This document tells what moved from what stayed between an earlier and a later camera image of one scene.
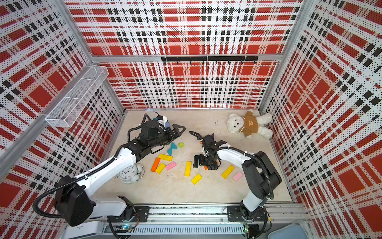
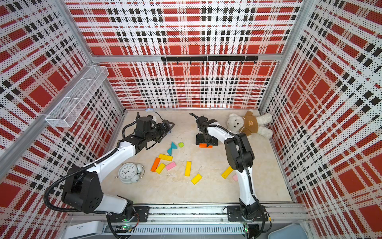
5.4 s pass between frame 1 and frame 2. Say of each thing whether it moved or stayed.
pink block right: stayed
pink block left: stayed
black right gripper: moved
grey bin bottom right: stayed
